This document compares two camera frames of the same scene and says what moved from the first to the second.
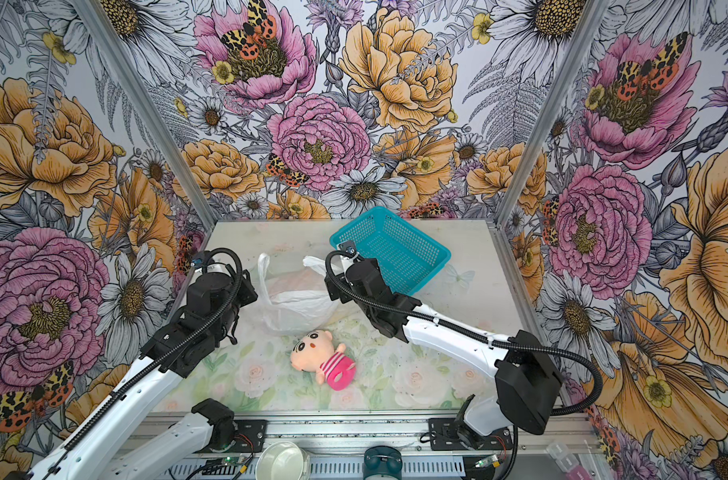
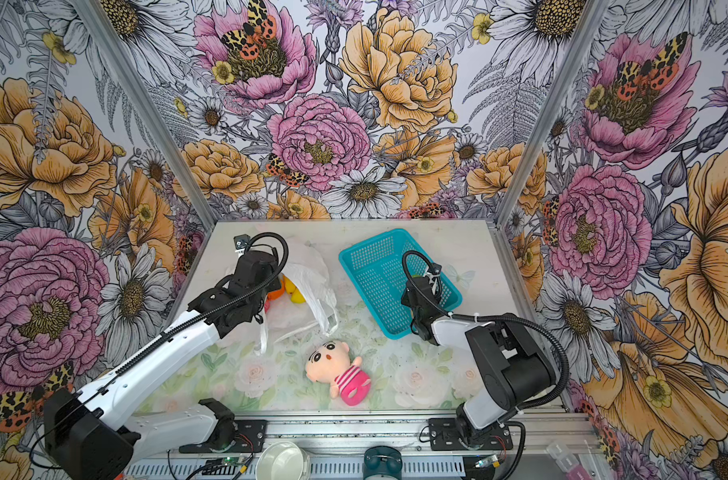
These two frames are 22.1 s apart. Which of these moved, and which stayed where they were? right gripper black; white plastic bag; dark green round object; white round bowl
Moved: right gripper black; white plastic bag
Stayed: white round bowl; dark green round object
